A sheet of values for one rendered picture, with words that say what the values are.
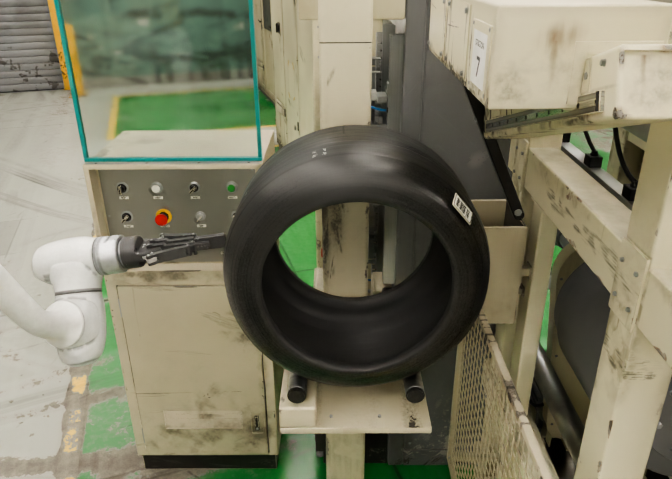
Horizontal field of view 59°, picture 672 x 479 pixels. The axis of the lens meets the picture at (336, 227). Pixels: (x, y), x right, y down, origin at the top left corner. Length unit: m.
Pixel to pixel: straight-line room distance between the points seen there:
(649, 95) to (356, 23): 0.80
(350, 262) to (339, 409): 0.40
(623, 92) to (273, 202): 0.68
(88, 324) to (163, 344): 0.81
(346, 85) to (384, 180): 0.39
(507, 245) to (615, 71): 0.86
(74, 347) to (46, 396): 1.71
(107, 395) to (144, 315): 0.95
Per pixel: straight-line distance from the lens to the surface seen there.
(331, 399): 1.60
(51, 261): 1.49
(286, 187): 1.21
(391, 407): 1.58
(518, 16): 0.90
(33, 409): 3.11
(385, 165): 1.20
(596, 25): 0.94
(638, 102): 0.87
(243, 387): 2.27
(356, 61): 1.50
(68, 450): 2.84
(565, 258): 2.03
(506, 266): 1.66
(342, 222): 1.62
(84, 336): 1.44
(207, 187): 1.95
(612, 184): 1.71
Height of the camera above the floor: 1.84
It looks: 24 degrees down
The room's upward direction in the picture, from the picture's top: straight up
